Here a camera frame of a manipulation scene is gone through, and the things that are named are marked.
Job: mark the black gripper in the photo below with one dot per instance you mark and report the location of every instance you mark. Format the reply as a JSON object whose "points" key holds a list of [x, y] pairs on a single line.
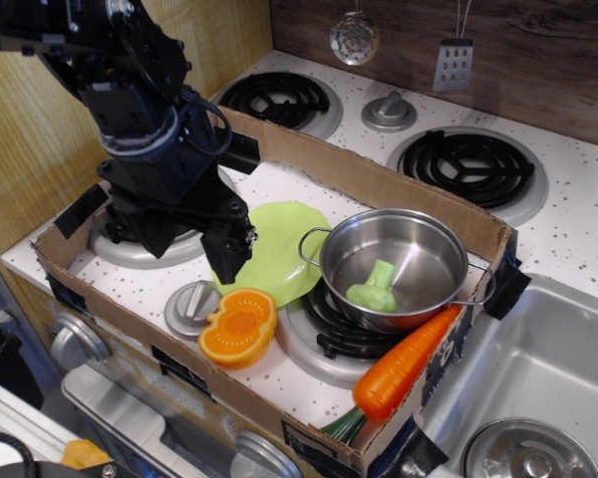
{"points": [[167, 182]]}

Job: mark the green toy broccoli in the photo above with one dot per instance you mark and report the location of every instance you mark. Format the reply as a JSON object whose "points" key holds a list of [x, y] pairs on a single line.
{"points": [[375, 293]]}

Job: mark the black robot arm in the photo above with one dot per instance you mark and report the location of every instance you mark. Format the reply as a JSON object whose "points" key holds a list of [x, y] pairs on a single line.
{"points": [[115, 60]]}

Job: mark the stainless steel pan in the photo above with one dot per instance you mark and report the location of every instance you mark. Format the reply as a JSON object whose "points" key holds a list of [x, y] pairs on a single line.
{"points": [[432, 267]]}

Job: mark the front left black burner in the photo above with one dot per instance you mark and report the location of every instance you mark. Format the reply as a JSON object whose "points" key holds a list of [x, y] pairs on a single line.
{"points": [[186, 247]]}

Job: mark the black burner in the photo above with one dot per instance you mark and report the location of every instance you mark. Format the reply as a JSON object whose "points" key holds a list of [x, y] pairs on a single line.
{"points": [[186, 247], [291, 100], [487, 168], [323, 342]]}

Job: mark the front silver stove knob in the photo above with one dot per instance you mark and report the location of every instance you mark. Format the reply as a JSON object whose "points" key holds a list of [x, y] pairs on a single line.
{"points": [[186, 311]]}

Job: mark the silver stove knob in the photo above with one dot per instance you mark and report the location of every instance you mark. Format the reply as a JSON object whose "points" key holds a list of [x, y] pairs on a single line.
{"points": [[389, 114], [186, 311]]}

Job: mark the light green plate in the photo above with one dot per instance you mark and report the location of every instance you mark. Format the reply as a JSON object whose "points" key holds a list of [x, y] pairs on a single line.
{"points": [[280, 265]]}

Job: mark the orange toy pumpkin half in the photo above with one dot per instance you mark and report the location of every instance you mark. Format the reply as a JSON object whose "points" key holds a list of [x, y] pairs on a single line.
{"points": [[240, 331]]}

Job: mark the left silver oven knob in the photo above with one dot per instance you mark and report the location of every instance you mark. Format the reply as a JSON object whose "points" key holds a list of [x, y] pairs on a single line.
{"points": [[75, 343]]}

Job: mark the silver oven knob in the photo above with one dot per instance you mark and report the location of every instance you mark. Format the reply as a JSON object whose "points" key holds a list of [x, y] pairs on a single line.
{"points": [[255, 456], [75, 343]]}

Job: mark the front right black burner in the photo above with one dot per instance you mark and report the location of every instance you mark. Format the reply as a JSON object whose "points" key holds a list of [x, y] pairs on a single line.
{"points": [[323, 342]]}

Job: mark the back left black burner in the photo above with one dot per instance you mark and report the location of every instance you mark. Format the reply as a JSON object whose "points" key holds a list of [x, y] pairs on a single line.
{"points": [[291, 100]]}

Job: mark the right silver oven knob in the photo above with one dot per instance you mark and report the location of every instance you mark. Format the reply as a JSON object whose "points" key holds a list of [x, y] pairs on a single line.
{"points": [[255, 456]]}

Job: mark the back silver stove knob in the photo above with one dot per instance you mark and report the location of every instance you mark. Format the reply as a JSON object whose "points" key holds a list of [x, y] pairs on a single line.
{"points": [[389, 114]]}

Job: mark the orange toy carrot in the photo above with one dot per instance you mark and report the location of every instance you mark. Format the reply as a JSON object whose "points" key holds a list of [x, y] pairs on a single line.
{"points": [[384, 386]]}

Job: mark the small orange object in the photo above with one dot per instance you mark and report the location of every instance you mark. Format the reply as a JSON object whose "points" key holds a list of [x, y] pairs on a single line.
{"points": [[81, 454]]}

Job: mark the hanging silver skimmer ladle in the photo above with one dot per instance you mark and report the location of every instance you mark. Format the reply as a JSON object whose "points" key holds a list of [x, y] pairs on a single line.
{"points": [[354, 37]]}

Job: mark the back right black burner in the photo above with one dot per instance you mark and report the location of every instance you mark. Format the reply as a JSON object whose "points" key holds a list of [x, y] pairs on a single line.
{"points": [[487, 168]]}

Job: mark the hanging silver spatula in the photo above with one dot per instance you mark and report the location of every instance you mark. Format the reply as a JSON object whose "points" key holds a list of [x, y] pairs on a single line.
{"points": [[453, 68]]}

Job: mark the cardboard fence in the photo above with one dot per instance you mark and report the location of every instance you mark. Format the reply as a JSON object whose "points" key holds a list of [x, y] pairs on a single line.
{"points": [[274, 395]]}

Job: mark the silver sink basin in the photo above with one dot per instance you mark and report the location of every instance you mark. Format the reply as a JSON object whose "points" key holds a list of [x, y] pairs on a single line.
{"points": [[539, 362]]}

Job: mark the silver sink drain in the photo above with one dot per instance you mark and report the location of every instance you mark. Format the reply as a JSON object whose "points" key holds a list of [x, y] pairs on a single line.
{"points": [[522, 447]]}

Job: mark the silver oven door handle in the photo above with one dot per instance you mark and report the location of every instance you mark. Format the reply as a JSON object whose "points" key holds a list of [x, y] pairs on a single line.
{"points": [[152, 431]]}

